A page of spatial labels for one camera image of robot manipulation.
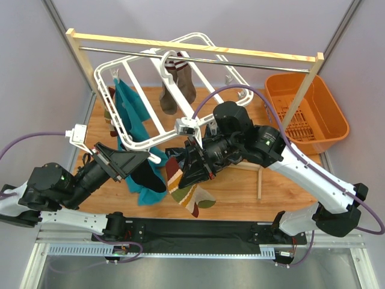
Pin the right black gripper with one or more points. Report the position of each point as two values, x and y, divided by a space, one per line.
202 158

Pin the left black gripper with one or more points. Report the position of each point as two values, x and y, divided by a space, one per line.
109 161

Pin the white hanger clip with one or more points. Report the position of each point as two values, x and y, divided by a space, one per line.
153 158

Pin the beige maroon-cuffed sock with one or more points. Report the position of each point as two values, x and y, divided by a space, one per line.
184 80
167 102

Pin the white plastic clip hanger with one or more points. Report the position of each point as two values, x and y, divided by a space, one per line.
167 79

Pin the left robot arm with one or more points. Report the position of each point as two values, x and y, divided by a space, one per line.
53 195

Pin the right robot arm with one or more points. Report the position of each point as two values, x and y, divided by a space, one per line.
335 212

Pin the dark patterned shorts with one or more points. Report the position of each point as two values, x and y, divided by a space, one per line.
180 153

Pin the teal towel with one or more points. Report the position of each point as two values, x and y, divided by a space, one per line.
133 113

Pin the orange laundry basket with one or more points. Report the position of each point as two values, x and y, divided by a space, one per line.
318 122

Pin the wooden clothes rack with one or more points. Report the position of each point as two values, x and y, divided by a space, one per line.
75 38

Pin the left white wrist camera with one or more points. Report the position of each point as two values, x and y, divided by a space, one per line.
77 137

